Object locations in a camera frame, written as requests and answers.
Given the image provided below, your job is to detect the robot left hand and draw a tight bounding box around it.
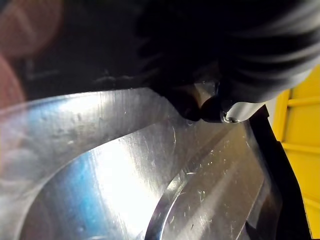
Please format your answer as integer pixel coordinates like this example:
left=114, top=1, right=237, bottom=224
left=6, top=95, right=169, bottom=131
left=19, top=0, right=320, bottom=124

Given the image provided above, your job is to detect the yellow shelf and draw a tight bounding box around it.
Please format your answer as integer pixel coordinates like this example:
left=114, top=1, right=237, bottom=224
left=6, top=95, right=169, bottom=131
left=271, top=66, right=320, bottom=240

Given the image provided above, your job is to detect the silver robot leg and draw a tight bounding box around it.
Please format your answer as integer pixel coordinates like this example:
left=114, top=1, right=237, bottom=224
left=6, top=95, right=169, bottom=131
left=0, top=86, right=279, bottom=240

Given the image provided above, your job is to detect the black robot leg panel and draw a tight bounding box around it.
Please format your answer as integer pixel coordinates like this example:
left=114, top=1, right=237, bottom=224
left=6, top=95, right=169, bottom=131
left=246, top=104, right=314, bottom=240

